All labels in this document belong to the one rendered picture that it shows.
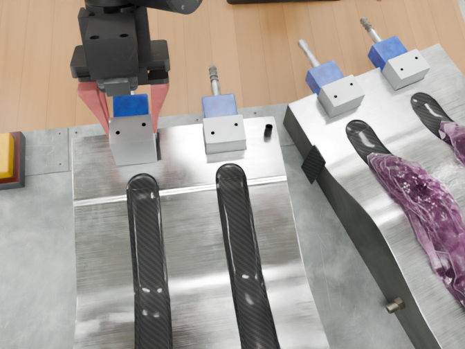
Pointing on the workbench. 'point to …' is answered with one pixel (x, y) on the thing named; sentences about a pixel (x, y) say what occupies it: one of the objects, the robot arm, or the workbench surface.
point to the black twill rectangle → (313, 164)
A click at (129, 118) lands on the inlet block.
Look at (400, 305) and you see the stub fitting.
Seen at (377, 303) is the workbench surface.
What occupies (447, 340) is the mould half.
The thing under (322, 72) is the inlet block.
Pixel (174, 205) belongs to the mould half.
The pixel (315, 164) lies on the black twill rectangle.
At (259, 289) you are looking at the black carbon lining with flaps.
